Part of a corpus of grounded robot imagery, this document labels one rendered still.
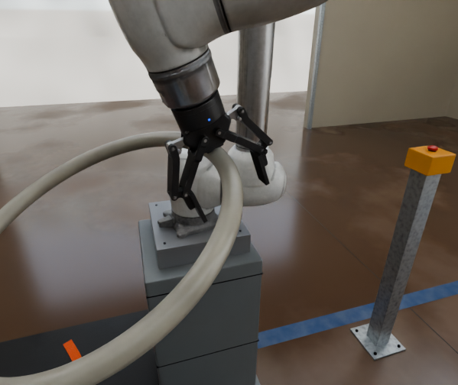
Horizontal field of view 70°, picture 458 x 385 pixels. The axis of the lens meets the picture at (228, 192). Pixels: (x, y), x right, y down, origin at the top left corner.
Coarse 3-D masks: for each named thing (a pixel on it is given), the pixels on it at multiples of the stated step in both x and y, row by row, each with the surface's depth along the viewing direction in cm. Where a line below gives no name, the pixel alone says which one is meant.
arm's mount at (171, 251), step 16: (160, 208) 127; (240, 224) 118; (160, 240) 108; (176, 240) 108; (192, 240) 108; (208, 240) 109; (240, 240) 112; (160, 256) 105; (176, 256) 107; (192, 256) 109
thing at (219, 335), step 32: (256, 256) 113; (160, 288) 103; (224, 288) 112; (256, 288) 116; (192, 320) 114; (224, 320) 118; (256, 320) 124; (160, 352) 116; (192, 352) 121; (224, 352) 126; (256, 352) 132; (160, 384) 124; (192, 384) 129; (224, 384) 135; (256, 384) 153
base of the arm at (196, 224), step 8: (168, 216) 115; (176, 216) 112; (208, 216) 113; (216, 216) 118; (160, 224) 112; (168, 224) 114; (176, 224) 113; (184, 224) 112; (192, 224) 111; (200, 224) 112; (208, 224) 114; (176, 232) 112; (184, 232) 110; (192, 232) 111
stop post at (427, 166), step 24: (432, 168) 124; (408, 192) 137; (432, 192) 133; (408, 216) 139; (408, 240) 142; (408, 264) 149; (384, 288) 160; (384, 312) 162; (360, 336) 177; (384, 336) 170
